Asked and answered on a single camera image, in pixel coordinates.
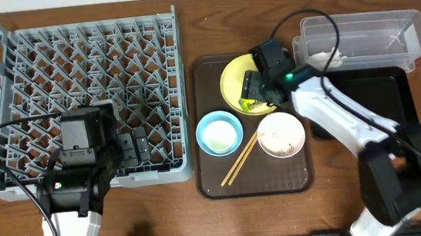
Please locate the crumpled white tissue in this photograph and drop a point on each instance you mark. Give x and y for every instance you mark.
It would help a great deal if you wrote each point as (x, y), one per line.
(319, 60)

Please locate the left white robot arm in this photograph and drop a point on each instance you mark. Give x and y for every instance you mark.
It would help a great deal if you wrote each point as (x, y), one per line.
(79, 173)

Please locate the clear plastic bin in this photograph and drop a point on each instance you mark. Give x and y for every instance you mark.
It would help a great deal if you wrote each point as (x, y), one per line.
(369, 39)

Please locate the light blue bowl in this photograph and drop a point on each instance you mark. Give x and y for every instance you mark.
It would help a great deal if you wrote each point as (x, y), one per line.
(219, 115)

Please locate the upper wooden chopstick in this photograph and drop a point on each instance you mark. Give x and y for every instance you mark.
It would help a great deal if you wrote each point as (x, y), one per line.
(223, 183)

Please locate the lower wooden chopstick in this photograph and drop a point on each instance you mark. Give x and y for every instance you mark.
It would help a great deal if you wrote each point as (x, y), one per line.
(236, 169)

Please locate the dark brown serving tray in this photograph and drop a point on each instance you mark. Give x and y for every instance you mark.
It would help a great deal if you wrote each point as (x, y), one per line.
(261, 174)

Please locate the yellow plastic plate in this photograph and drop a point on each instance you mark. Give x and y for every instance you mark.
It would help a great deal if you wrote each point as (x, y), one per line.
(231, 84)

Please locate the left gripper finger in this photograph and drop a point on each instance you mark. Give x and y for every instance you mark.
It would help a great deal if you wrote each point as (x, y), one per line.
(130, 158)
(142, 145)

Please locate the grey plastic dishwasher rack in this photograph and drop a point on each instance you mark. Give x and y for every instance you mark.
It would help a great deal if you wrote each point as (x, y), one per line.
(133, 61)

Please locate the white plastic cup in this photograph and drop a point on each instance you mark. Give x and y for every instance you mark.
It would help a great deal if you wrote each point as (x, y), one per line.
(219, 136)

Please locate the yellow green snack wrapper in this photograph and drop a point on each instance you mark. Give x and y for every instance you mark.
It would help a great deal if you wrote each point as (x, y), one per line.
(248, 105)

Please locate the wooden chopstick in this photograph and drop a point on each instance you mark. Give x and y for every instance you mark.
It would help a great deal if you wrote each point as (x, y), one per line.
(223, 183)
(236, 169)

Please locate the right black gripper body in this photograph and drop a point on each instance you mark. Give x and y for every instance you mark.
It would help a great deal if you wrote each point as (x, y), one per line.
(251, 88)

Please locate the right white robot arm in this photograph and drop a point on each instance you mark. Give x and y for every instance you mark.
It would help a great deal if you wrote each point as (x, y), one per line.
(388, 153)

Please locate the black waste tray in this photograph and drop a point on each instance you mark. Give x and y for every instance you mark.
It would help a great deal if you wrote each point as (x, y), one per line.
(384, 91)

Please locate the pink white bowl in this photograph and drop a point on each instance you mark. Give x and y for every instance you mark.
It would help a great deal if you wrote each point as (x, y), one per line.
(281, 135)

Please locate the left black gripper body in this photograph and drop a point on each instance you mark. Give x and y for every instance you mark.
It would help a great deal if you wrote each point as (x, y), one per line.
(136, 148)

